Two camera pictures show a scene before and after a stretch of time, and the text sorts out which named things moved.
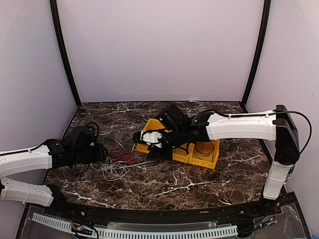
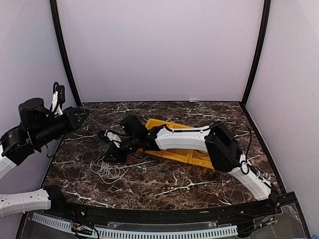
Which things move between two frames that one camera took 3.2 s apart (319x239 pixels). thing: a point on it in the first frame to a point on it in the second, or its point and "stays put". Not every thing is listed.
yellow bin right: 205,154 stays put
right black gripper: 158,153 to 121,157
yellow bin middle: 180,154 stays put
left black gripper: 100,155 to 71,113
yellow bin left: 152,124 stays put
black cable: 205,154 stays put
